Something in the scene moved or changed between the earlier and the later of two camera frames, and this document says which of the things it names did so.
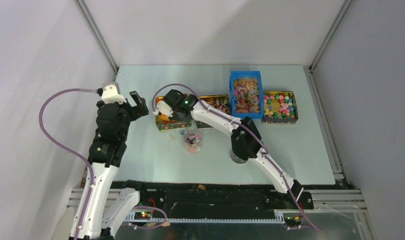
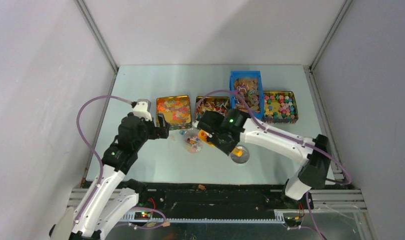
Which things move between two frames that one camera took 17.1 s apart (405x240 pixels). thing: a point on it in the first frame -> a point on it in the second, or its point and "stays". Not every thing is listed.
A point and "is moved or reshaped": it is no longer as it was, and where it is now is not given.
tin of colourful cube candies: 280,107 stays
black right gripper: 174,117 -> 227,150
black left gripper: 139,110 -> 161,132
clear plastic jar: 192,138 stays
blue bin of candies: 247,96 stays
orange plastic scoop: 163,116 is moved or reshaped
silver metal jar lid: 236,158 stays
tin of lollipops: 219,103 stays
